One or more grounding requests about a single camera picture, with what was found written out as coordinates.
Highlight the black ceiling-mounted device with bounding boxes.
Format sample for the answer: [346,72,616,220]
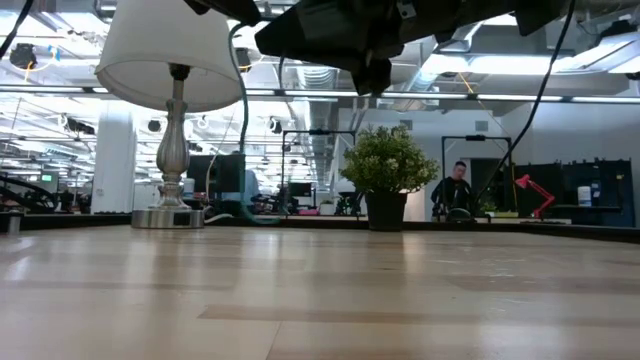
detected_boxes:
[8,42,39,71]

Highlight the white building column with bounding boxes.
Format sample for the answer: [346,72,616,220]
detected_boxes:
[90,110,138,215]

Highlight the artificial plant in black pot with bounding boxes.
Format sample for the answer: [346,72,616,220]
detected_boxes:
[339,123,440,232]

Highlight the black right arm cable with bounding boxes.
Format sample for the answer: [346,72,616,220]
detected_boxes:
[473,0,577,204]

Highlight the black hanging cable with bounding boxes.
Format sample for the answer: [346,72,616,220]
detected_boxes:
[0,0,30,74]

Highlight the red desk lamp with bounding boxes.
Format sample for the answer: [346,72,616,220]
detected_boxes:
[514,173,557,220]

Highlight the black computer monitor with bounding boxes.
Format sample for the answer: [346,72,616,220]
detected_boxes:
[185,153,248,195]

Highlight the black shelving unit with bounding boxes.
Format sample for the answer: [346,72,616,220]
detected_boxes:
[512,157,637,229]

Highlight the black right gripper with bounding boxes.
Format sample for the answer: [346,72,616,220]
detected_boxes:
[254,0,416,96]

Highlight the teal rubber band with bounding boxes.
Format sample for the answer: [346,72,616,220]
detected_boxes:
[228,20,282,226]

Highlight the black workstation frame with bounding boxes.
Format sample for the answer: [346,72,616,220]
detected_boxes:
[440,133,514,217]
[281,128,357,216]

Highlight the white shade silver table lamp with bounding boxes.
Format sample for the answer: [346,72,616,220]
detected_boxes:
[94,0,242,230]

